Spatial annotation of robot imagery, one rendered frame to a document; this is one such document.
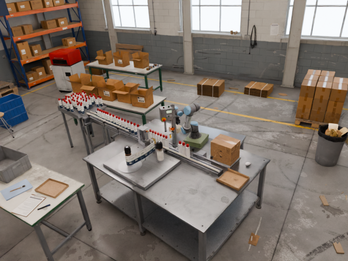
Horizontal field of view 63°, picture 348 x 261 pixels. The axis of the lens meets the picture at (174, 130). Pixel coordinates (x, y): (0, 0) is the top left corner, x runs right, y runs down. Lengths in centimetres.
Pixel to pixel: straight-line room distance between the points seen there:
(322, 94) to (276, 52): 268
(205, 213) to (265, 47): 635
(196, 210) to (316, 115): 411
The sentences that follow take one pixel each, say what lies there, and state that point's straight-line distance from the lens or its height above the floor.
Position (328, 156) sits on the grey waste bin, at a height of 23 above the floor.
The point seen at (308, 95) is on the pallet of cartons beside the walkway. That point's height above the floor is 70.
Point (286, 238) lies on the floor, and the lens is 412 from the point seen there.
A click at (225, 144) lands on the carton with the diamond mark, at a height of 112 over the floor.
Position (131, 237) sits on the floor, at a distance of 406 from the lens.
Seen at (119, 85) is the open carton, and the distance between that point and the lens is 596.
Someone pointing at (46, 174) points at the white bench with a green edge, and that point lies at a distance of 416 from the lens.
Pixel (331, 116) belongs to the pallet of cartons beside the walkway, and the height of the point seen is 31.
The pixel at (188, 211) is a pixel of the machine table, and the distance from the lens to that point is 312.
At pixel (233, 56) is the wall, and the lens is 903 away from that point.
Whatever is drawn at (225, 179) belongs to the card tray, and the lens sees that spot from 351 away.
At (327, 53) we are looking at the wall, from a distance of 846.
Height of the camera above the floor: 306
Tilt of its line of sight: 30 degrees down
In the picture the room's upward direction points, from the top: 4 degrees counter-clockwise
